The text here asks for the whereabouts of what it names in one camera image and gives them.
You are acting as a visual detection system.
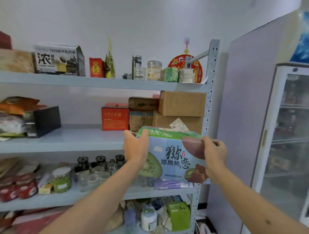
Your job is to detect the person's right hand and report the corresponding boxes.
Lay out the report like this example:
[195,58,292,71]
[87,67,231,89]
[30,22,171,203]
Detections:
[201,136,228,179]

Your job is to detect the person's left hand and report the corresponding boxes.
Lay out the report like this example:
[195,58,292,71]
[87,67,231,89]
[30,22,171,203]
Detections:
[122,129,150,166]

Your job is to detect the long taped cardboard box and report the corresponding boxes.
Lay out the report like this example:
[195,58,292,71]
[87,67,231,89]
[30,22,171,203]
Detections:
[129,110,154,132]

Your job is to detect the wide clear-taped cardboard box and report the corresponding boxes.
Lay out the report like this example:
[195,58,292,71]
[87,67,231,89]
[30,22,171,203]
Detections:
[152,111,204,135]

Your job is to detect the kiwi fruit carton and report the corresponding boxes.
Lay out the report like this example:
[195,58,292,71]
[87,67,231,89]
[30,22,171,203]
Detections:
[135,126,211,185]

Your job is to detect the printed-tape brown parcel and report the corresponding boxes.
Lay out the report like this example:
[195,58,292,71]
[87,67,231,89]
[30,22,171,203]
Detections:
[128,97,159,111]

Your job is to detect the small cardboard box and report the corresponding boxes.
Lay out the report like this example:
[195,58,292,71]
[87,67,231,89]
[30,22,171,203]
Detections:
[159,91,207,117]

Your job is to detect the grey metal shelves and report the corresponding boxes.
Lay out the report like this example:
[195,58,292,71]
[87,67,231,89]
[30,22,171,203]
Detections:
[0,39,220,234]

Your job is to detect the person's left forearm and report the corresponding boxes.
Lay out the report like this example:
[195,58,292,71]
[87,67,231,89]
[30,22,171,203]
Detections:
[40,159,145,234]

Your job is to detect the person's right forearm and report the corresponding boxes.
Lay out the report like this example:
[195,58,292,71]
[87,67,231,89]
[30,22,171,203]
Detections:
[210,166,309,234]

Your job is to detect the group of clear glass cups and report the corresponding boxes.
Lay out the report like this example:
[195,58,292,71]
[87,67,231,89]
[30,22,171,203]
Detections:
[73,154,155,193]

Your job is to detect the plain purple bag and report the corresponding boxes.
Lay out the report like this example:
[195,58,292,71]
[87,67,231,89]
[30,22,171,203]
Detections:
[154,178,193,190]

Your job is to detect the white display fridge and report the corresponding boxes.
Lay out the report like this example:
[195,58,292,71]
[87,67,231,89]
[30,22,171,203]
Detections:
[207,0,309,234]

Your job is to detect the bright green packet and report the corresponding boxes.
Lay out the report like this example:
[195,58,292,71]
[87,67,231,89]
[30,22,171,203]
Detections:
[167,201,191,232]

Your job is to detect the white green-label pouch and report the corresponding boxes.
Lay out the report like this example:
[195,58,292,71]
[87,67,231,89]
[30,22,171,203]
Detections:
[141,206,158,232]

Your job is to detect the brown fur-lined boot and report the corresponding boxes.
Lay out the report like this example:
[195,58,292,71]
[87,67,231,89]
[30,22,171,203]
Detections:
[198,221,214,234]

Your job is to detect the ribbed clear plastic jar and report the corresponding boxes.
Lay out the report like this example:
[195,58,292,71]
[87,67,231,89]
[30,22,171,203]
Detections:
[133,67,146,80]

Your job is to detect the crumpled white bag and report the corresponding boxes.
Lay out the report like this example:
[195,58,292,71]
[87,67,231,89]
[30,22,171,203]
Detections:
[157,207,173,232]

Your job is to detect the white-lid green-label jar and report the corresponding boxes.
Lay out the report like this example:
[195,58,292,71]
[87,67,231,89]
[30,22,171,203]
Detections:
[52,166,72,193]

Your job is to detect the labelled clear plastic jar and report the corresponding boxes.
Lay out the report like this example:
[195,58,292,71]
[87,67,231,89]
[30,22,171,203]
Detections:
[147,60,163,81]

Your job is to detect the green patterned tea packet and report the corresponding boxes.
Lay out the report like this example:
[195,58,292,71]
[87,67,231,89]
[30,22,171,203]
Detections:
[161,67,173,82]

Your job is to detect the yellow green snack bag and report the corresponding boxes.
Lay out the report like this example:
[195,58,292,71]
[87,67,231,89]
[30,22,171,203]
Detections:
[104,36,116,79]

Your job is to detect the metal-lid glass jar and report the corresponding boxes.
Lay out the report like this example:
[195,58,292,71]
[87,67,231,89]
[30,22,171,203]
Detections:
[132,55,142,80]

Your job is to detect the red yellow-label packet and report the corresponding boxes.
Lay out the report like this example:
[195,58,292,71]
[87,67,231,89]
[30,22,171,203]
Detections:
[89,57,105,78]

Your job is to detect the large black box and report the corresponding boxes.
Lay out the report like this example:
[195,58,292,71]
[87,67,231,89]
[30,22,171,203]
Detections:
[24,106,61,139]

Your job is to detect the red knot ornament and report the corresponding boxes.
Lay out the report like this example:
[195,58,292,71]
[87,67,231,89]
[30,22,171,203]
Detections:
[168,37,203,84]

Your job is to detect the red round-label pouch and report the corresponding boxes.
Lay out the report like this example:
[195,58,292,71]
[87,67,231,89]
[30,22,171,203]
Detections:
[17,179,39,199]
[0,184,19,203]

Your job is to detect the white black milk carton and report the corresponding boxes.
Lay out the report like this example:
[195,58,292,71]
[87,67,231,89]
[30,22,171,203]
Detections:
[33,43,86,77]

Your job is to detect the red yellow snack bag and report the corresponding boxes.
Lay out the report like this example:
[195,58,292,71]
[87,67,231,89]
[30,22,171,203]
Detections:
[9,207,70,234]

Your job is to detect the pale green flat packet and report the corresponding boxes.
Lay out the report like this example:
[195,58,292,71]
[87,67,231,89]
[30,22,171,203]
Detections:
[0,132,26,141]

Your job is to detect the yellow flat packet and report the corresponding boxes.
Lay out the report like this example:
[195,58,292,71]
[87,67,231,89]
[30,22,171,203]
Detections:
[0,158,23,179]

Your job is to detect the pale printed snack packet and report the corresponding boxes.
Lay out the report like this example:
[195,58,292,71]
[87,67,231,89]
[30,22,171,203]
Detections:
[0,113,27,134]

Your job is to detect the tan textured packet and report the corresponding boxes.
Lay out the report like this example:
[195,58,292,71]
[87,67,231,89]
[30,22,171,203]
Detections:
[0,49,35,74]

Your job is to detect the dark red patterned box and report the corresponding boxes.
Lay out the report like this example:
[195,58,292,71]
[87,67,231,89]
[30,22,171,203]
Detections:
[0,31,13,50]

